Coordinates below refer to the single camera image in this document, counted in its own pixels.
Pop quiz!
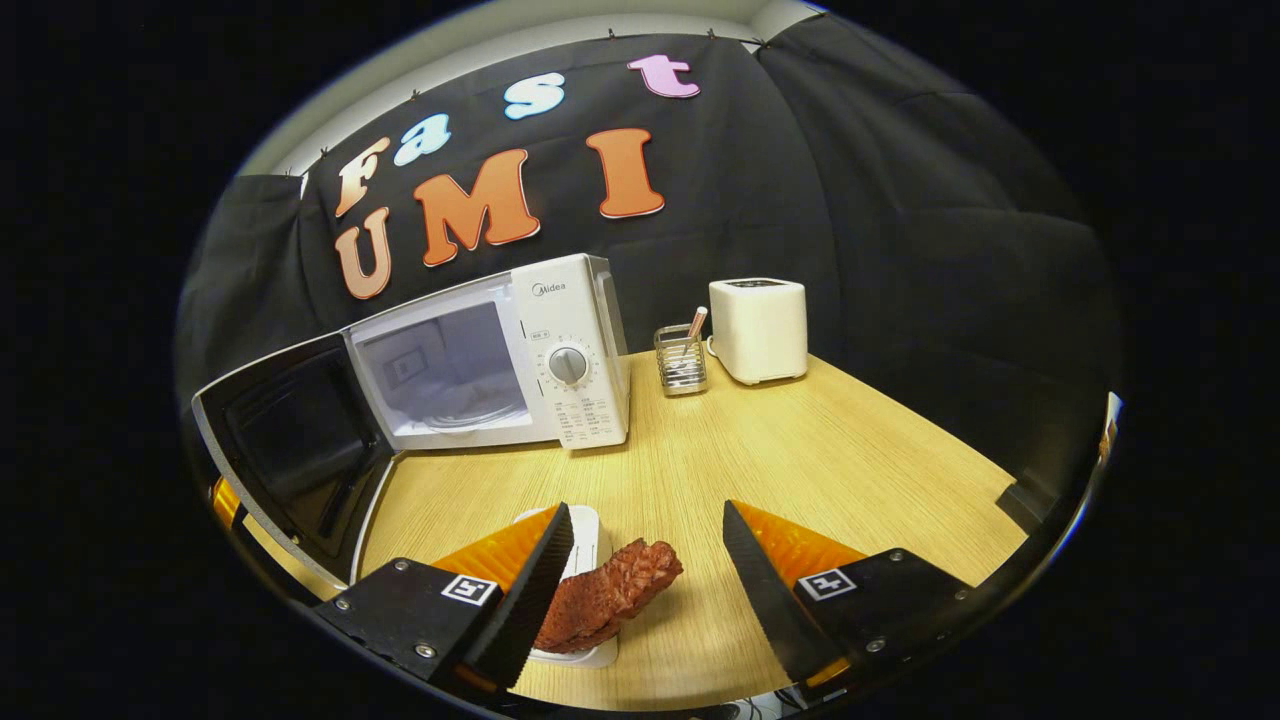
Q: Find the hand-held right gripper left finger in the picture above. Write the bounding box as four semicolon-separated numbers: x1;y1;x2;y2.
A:
313;502;576;693

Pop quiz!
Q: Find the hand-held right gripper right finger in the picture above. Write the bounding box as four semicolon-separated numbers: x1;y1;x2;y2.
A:
722;499;978;689

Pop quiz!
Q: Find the red-brown meat slice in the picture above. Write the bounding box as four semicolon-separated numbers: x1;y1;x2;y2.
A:
535;538;685;654

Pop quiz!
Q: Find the white microwave oven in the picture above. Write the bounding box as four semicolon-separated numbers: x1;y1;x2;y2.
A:
192;253;633;591

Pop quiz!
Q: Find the white rectangular tray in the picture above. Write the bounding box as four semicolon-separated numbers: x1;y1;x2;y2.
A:
513;505;621;669

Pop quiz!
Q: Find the white toaster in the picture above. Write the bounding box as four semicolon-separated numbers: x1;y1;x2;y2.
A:
707;278;809;386

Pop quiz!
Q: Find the black flat block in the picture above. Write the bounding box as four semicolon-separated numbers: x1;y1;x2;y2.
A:
995;478;1053;534

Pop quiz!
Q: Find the black backdrop cloth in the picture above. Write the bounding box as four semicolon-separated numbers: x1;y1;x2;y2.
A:
175;12;1121;521

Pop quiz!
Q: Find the wire mesh utensil holder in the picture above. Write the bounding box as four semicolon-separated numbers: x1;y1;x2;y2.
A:
654;323;710;398

